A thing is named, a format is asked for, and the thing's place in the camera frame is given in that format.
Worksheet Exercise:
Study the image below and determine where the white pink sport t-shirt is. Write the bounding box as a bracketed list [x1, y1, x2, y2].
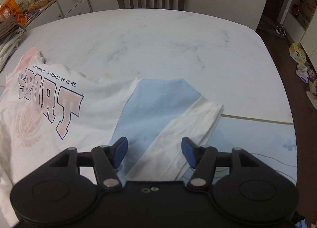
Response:
[1, 48, 223, 227]

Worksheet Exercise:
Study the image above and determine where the white drawer sideboard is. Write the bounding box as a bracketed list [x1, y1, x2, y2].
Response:
[18, 0, 92, 30]

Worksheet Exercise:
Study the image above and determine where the light blue table mat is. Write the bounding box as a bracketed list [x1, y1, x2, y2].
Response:
[179, 115, 298, 184]

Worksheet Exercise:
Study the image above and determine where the white wall cabinet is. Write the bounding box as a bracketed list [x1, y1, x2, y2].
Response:
[282, 0, 316, 57]

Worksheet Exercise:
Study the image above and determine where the pale green folded sweater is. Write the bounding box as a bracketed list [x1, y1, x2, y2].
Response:
[0, 28, 24, 71]

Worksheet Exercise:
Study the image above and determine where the beige slipper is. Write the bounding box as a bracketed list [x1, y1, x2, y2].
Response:
[306, 91, 317, 110]

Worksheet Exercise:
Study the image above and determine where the brown folded garment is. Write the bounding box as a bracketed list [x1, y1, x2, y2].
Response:
[0, 15, 20, 41]

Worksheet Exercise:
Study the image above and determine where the orange snack bag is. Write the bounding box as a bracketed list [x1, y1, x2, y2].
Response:
[0, 0, 27, 25]

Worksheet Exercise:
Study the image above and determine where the white shoe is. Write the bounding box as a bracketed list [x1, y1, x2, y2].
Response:
[296, 64, 315, 83]

